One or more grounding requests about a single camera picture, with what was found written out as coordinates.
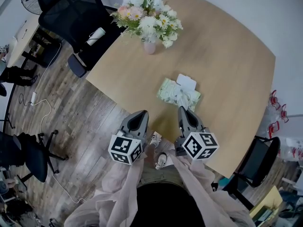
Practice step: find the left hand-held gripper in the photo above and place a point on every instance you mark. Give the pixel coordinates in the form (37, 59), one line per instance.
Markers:
(125, 149)

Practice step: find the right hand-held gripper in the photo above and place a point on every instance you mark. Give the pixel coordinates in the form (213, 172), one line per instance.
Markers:
(201, 146)

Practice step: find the white wet wipe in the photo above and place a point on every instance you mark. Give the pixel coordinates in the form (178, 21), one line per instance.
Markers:
(182, 97)

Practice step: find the person's right forearm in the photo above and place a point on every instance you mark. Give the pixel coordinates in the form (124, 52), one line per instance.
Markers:
(196, 181)

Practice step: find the person's left forearm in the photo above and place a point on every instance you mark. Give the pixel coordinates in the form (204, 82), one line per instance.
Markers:
(120, 188)

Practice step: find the green tissue pack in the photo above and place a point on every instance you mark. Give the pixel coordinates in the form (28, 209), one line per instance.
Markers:
(164, 89)

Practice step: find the person's white sneaker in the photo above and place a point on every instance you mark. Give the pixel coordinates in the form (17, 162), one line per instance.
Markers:
(156, 141)
(161, 161)

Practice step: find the person's khaki trousers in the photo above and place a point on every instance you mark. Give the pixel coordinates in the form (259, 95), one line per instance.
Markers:
(158, 176)

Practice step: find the teal cloth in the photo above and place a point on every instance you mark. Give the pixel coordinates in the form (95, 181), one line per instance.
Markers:
(223, 182)

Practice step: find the light wooden square table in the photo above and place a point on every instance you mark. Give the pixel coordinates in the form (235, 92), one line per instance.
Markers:
(225, 55)

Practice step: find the black folding chair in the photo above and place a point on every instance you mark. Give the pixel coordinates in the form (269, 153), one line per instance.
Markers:
(258, 162)

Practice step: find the pink vase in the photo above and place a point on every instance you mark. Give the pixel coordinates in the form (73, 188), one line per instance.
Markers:
(149, 48)

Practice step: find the black stand base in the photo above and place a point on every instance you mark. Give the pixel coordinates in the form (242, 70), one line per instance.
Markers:
(239, 193)

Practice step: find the person's black shirt torso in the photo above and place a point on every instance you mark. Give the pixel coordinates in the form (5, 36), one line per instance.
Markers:
(168, 207)

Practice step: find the white roll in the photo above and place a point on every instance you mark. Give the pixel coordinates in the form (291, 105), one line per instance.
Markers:
(95, 35)

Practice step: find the white water dispenser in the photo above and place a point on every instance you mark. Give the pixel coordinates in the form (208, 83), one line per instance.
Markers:
(293, 129)

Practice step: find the white power strip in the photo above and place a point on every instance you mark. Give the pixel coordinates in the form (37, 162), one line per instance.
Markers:
(33, 98)

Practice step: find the black armrest office chair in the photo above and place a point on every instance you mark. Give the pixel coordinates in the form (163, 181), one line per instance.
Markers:
(33, 157)

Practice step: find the white and pink flower bouquet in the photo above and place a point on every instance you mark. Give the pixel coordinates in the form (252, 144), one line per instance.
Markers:
(149, 20)

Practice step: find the yellow table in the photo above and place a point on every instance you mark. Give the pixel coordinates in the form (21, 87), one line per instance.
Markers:
(270, 197)

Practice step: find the dark green box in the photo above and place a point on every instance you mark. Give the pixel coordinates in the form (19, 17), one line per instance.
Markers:
(264, 214)

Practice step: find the black mesh high-back office chair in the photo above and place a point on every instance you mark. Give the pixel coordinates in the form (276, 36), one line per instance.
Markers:
(71, 20)

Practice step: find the oval white table black legs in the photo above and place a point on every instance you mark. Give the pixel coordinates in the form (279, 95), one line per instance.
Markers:
(21, 46)

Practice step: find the black pen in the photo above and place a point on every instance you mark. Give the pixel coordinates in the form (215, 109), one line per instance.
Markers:
(23, 23)
(24, 33)

